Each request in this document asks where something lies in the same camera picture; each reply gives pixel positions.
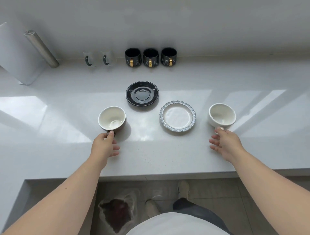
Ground clear plastic bag dark contents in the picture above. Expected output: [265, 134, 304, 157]
[98, 190, 139, 234]

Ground person's left forearm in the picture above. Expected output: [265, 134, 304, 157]
[0, 157, 109, 235]

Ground person's right forearm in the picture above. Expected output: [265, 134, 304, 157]
[229, 150, 310, 235]

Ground black mug gold handle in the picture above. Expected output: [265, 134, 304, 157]
[142, 48, 160, 68]
[125, 47, 142, 68]
[160, 47, 178, 67]

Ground clear glass cup green handle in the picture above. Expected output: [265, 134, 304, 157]
[82, 51, 97, 68]
[100, 50, 116, 67]

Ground white plate scalloped rim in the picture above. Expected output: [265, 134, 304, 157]
[159, 100, 196, 133]

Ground white board stand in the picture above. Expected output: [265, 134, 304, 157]
[0, 22, 48, 86]

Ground person's left hand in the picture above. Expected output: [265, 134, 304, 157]
[90, 130, 121, 168]

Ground person's right hand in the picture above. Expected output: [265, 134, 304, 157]
[209, 127, 246, 163]

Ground person's dark trousers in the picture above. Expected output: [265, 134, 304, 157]
[172, 198, 233, 235]

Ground person's right shoe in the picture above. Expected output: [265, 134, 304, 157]
[177, 180, 190, 199]

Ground white cup brown handle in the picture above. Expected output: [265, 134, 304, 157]
[98, 106, 127, 136]

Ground black saucer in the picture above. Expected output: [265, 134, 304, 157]
[125, 81, 160, 107]

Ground person's white shirt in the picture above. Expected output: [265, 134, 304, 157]
[126, 212, 231, 235]

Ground steel cylinder grinder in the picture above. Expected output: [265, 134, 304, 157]
[24, 30, 60, 69]

